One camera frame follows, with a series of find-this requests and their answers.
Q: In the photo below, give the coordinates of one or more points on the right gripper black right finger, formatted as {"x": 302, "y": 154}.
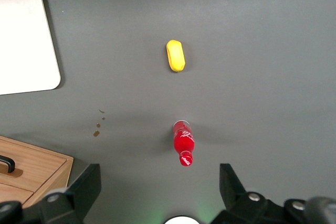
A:
{"x": 236, "y": 203}

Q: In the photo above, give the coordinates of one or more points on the white rectangular plastic tray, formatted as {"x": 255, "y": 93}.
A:
{"x": 25, "y": 43}

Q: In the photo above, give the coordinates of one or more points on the red coke bottle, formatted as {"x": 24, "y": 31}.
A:
{"x": 183, "y": 140}

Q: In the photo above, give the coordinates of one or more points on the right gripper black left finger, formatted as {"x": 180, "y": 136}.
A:
{"x": 78, "y": 195}

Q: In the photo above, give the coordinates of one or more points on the yellow oval sponge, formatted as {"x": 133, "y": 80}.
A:
{"x": 176, "y": 56}

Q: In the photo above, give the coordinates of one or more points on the wooden drawer cabinet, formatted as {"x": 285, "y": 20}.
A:
{"x": 50, "y": 174}

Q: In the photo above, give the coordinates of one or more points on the wooden drawer front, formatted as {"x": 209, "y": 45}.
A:
{"x": 13, "y": 193}
{"x": 36, "y": 166}

